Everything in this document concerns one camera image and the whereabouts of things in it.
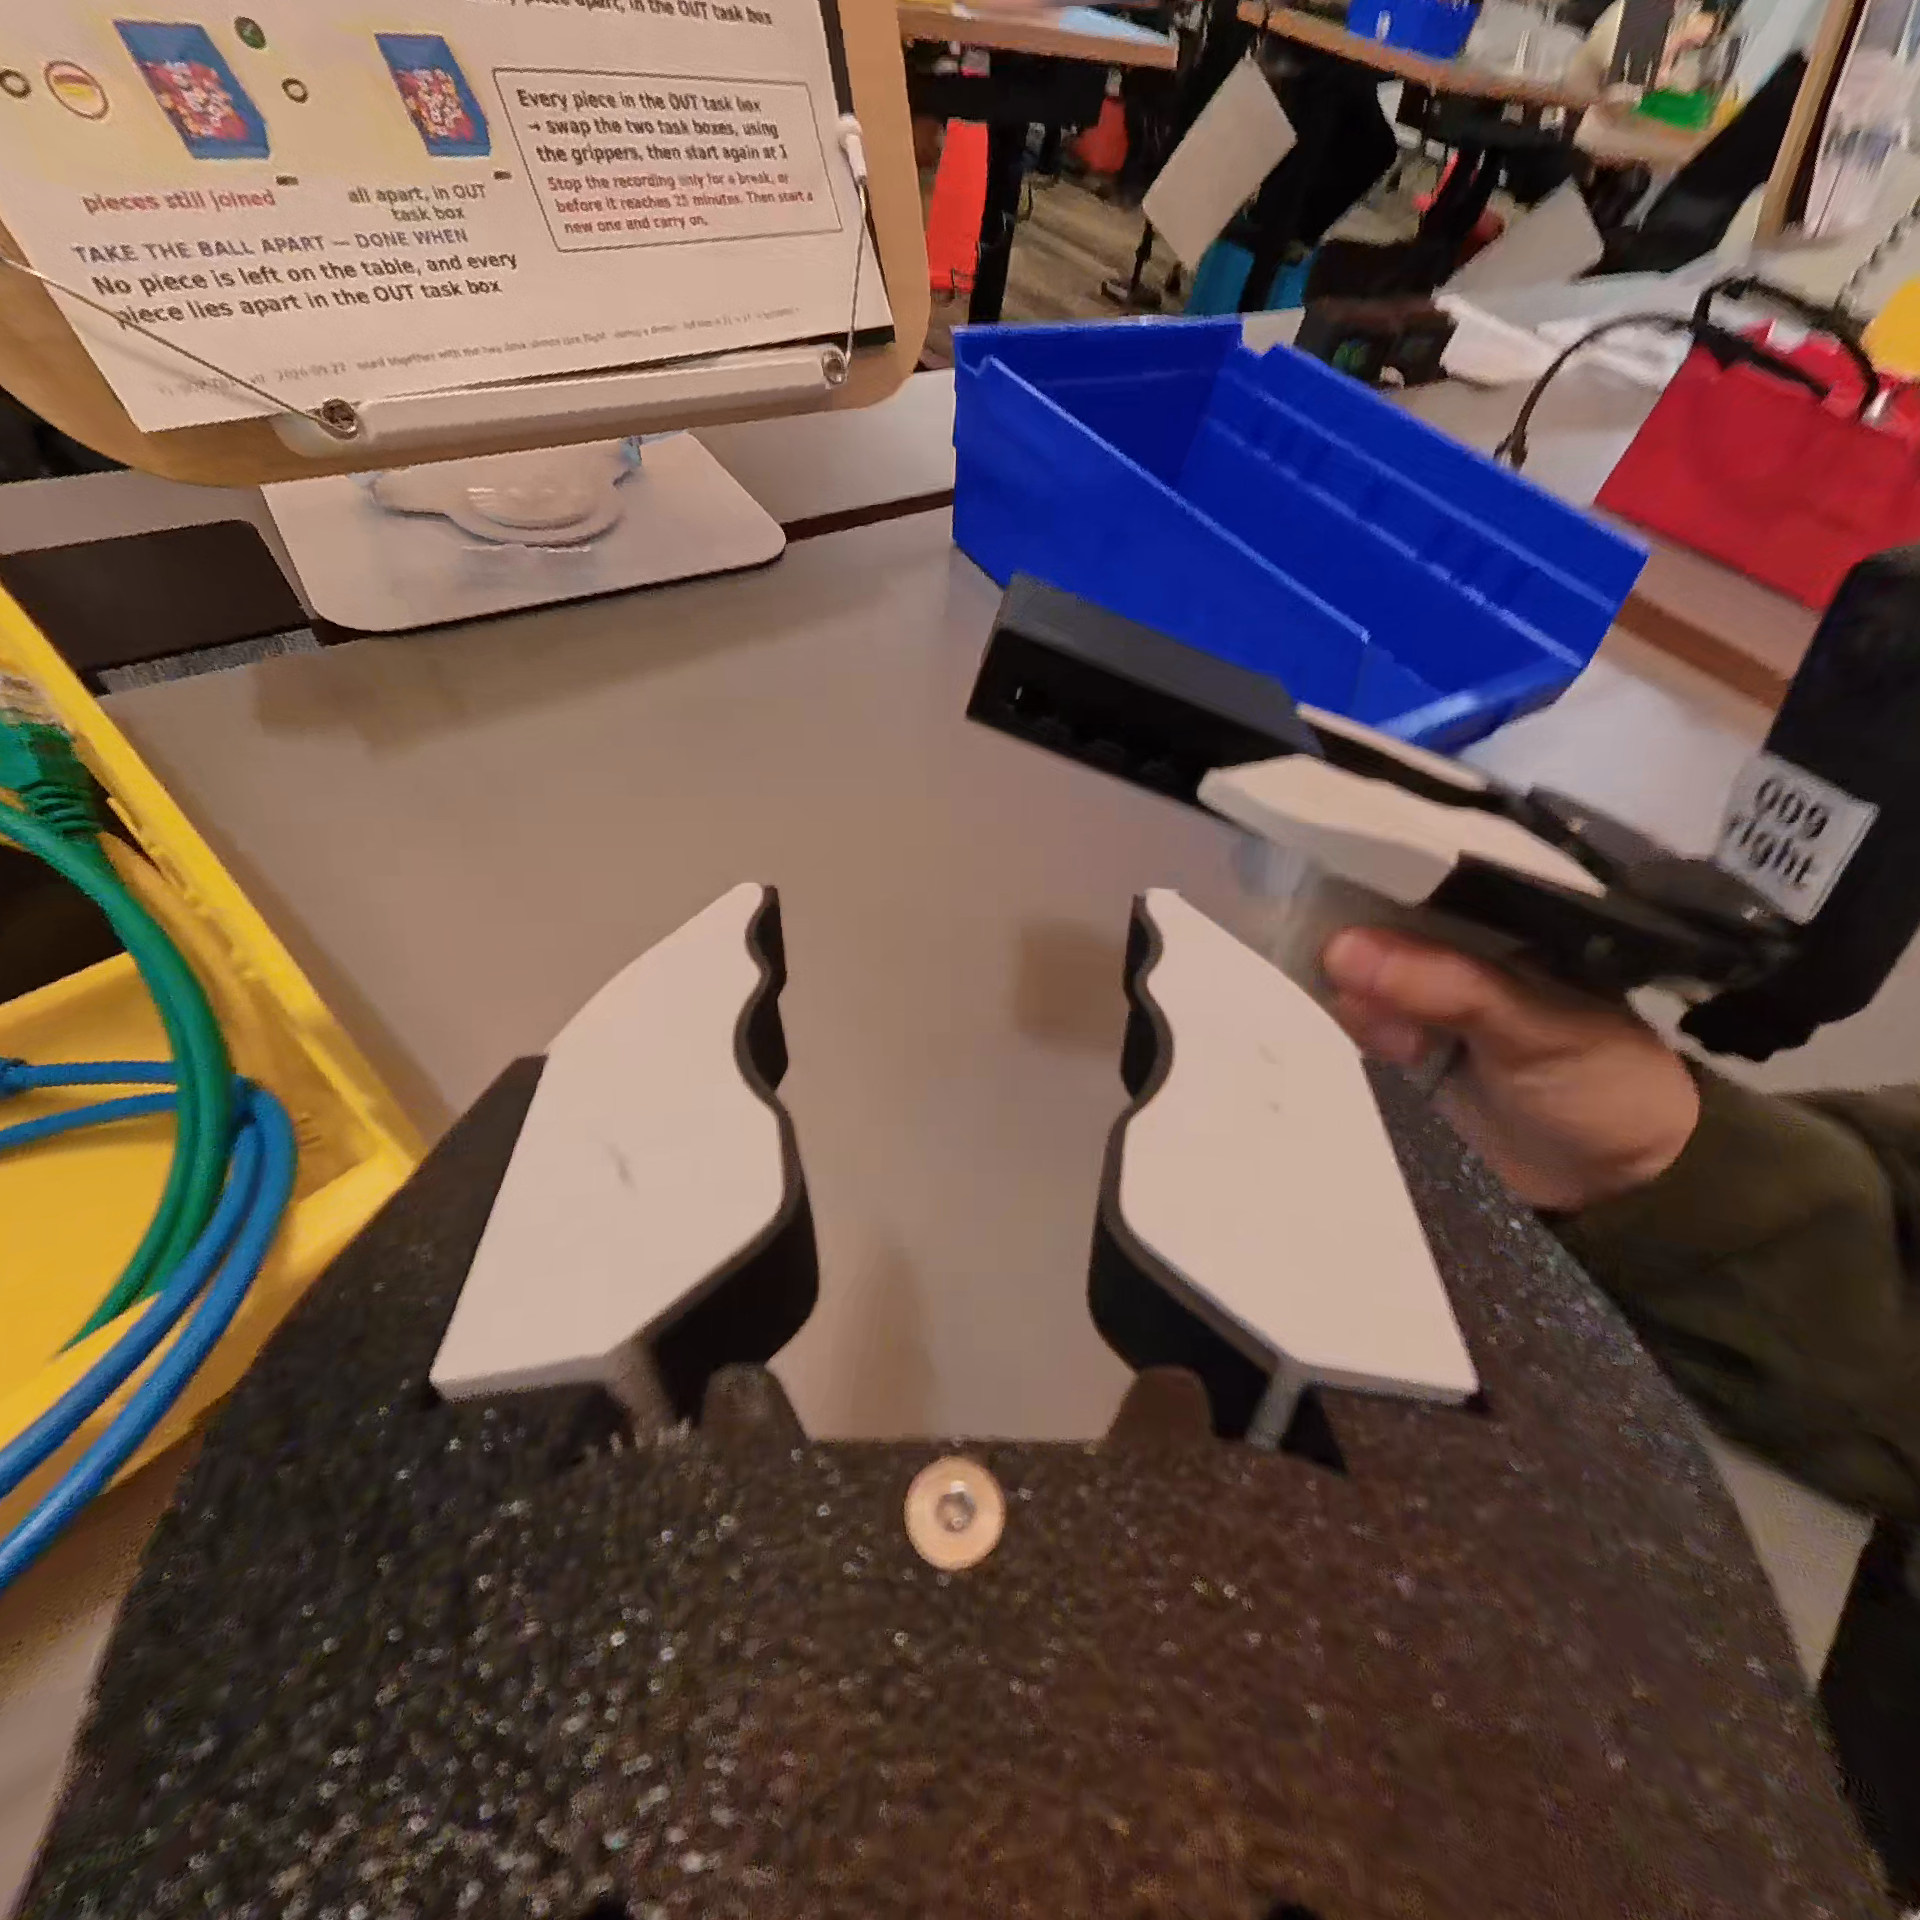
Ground green ethernet cable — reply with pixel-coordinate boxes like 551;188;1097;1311
0;660;242;1338

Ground grey hanging panel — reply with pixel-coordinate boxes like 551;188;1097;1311
1142;55;1300;271

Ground white stand base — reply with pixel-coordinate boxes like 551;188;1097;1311
257;432;789;635

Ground instruction sheet on wooden board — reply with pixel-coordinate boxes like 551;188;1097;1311
0;0;932;490

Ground yellow plastic bin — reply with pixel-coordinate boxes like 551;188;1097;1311
0;584;429;1561

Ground red bag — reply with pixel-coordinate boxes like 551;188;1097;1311
1591;275;1920;613

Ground black pouch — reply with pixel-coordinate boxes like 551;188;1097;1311
1295;291;1459;389

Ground person's right hand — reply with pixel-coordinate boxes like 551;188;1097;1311
1321;925;1704;1213

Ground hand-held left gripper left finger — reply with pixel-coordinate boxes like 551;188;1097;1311
429;881;822;1421

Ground black cable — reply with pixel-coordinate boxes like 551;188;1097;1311
1491;312;1704;470

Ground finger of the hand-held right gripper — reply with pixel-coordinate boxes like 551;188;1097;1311
1196;749;1610;909
1292;702;1499;793

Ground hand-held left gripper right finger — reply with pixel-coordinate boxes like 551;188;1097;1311
1085;887;1484;1449

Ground blue plastic bin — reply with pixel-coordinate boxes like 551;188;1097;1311
947;312;1651;752

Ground blue ethernet cable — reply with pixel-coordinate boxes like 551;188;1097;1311
0;1056;299;1596

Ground black network switch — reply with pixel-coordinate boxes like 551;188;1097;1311
964;572;1329;812

